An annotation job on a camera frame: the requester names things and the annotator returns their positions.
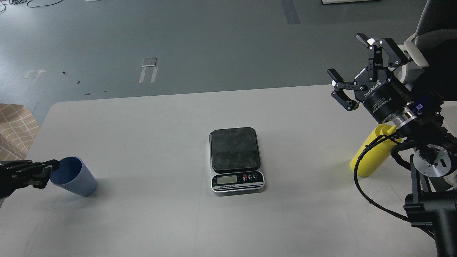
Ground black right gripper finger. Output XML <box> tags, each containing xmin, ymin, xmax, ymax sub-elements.
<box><xmin>356</xmin><ymin>33</ymin><xmax>409</xmax><ymax>82</ymax></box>
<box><xmin>327</xmin><ymin>69</ymin><xmax>367</xmax><ymax>112</ymax></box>

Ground black floor cables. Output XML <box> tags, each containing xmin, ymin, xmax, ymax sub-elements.
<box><xmin>0</xmin><ymin>0</ymin><xmax>63</xmax><ymax>13</ymax></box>

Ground silver digital kitchen scale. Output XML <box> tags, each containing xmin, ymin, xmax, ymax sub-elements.
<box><xmin>209</xmin><ymin>127</ymin><xmax>266</xmax><ymax>195</ymax></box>

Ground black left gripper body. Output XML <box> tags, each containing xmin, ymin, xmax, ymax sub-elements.
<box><xmin>0</xmin><ymin>161</ymin><xmax>18</xmax><ymax>199</ymax></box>

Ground yellow squeeze bottle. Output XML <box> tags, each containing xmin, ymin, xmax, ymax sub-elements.
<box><xmin>350</xmin><ymin>124</ymin><xmax>402</xmax><ymax>177</ymax></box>

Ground blue ribbed cup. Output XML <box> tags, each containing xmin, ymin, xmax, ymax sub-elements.
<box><xmin>50</xmin><ymin>156</ymin><xmax>98</xmax><ymax>197</ymax></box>

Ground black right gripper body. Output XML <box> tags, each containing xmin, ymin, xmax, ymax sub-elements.
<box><xmin>354</xmin><ymin>68</ymin><xmax>414</xmax><ymax>124</ymax></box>

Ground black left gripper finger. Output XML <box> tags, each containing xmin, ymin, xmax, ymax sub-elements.
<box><xmin>7</xmin><ymin>159</ymin><xmax>60</xmax><ymax>189</ymax></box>

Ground grey office chair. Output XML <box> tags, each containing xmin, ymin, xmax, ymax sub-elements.
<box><xmin>399</xmin><ymin>0</ymin><xmax>457</xmax><ymax>101</ymax></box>

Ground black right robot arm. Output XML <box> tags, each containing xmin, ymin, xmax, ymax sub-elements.
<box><xmin>327</xmin><ymin>34</ymin><xmax>456</xmax><ymax>257</ymax></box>

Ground beige checkered cloth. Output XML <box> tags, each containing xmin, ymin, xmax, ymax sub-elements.
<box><xmin>0</xmin><ymin>104</ymin><xmax>40</xmax><ymax>161</ymax></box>

